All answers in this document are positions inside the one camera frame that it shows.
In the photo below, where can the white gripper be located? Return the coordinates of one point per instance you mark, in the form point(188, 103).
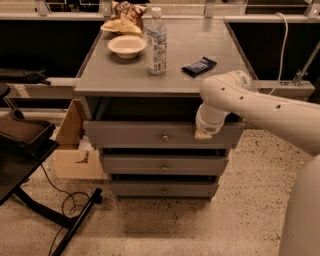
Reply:
point(207, 128)

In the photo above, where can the grey top drawer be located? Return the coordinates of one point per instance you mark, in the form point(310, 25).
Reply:
point(141, 122)

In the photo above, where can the grey drawer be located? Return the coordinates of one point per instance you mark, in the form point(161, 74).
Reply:
point(141, 122)
point(164, 161)
point(198, 186)

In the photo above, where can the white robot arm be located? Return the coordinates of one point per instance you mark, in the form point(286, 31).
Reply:
point(296, 122)

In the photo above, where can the grey drawer cabinet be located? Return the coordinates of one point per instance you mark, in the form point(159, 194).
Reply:
point(143, 125)

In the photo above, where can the grey middle drawer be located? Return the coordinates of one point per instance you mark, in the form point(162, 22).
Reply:
point(164, 161)

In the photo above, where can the grey bottom drawer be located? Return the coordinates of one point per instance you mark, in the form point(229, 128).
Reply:
point(198, 186)

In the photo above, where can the dark blue snack packet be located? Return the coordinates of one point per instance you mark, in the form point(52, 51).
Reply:
point(203, 65)

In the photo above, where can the clear plastic water bottle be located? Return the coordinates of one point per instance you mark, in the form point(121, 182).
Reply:
point(156, 38)

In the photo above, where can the white bowl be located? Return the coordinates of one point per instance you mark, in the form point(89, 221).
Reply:
point(127, 46)

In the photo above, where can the cardboard box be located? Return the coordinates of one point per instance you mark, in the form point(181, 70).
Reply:
point(75, 158)

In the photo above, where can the yellow cloth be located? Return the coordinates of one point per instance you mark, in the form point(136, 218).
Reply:
point(121, 27)

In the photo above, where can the brown chip bag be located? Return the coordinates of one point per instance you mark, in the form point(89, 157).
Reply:
point(129, 12)

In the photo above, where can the black stand with tray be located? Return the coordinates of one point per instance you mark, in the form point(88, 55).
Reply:
point(24, 146)

